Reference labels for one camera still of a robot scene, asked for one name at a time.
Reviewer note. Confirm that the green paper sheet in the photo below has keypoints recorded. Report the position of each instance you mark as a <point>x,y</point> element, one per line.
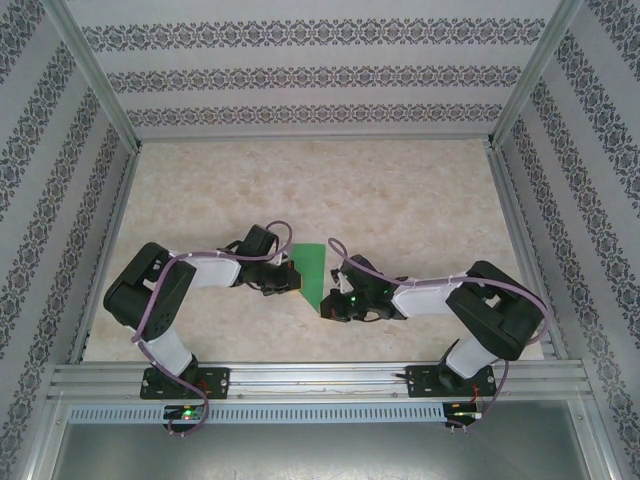
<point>312,270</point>

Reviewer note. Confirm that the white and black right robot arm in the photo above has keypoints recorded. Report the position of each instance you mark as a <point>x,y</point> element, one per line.
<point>500,310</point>

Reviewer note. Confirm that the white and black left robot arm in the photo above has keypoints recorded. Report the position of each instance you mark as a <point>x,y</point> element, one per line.
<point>145,295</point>

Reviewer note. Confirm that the grey sheet metal tray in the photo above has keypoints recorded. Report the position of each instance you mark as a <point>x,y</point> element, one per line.
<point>320,455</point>

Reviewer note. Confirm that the controller board with green light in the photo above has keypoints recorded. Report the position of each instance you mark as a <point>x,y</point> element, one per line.
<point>187,414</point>
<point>462,414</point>

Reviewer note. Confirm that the aluminium mounting rail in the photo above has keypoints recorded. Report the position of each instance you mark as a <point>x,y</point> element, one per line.
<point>320,382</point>

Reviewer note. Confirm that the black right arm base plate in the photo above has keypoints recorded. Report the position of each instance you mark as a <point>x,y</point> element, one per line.
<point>422,382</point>

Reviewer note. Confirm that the aluminium wall base bar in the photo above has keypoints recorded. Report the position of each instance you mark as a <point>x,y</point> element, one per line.
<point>315,136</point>

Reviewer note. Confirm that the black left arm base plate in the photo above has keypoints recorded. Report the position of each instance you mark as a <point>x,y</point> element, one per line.
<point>217,381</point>

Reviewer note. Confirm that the aluminium side rail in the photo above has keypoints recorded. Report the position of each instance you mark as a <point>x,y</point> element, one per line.
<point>108,250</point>
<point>525,250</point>

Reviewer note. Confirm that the aluminium frame post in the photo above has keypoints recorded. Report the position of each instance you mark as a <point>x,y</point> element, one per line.
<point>532,75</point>
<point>97,75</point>

